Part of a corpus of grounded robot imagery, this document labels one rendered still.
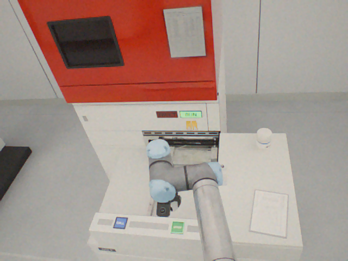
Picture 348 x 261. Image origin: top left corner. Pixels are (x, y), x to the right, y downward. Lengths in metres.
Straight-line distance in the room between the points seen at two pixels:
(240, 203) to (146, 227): 0.42
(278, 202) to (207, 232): 0.69
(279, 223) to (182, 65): 0.78
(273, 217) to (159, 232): 0.48
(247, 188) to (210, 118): 0.42
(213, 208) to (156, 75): 0.79
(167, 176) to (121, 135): 0.96
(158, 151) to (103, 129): 0.94
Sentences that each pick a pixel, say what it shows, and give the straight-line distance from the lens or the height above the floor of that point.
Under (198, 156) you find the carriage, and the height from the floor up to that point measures 0.88.
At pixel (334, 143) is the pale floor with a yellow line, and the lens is 3.06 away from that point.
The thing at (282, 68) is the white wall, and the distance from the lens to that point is 3.21.
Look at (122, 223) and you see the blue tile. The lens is 1.41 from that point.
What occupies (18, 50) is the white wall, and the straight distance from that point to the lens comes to 3.84.
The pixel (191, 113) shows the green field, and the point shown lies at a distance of 1.58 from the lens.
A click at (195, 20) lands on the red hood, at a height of 1.63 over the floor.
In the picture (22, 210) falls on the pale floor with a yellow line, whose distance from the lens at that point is 3.08.
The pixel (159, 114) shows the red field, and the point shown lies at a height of 1.10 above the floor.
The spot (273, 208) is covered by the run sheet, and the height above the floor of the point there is 0.97.
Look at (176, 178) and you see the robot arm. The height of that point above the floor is 1.43.
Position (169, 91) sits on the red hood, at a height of 1.29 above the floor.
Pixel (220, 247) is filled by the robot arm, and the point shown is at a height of 1.47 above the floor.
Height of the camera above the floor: 2.13
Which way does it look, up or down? 42 degrees down
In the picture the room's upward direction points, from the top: 12 degrees counter-clockwise
